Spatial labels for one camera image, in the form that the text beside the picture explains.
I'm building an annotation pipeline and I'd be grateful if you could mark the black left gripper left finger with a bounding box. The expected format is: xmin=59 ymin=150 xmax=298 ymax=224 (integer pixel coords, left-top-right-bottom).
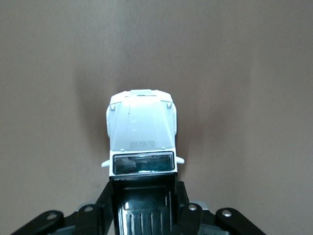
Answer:
xmin=11 ymin=181 xmax=114 ymax=235

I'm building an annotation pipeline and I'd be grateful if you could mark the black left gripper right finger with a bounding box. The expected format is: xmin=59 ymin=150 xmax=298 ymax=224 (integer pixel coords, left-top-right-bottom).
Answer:
xmin=171 ymin=180 xmax=267 ymax=235

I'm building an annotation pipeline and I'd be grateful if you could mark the white toy jeep black roof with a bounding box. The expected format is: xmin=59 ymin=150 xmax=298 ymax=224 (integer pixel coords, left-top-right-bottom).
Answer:
xmin=101 ymin=89 xmax=185 ymax=235

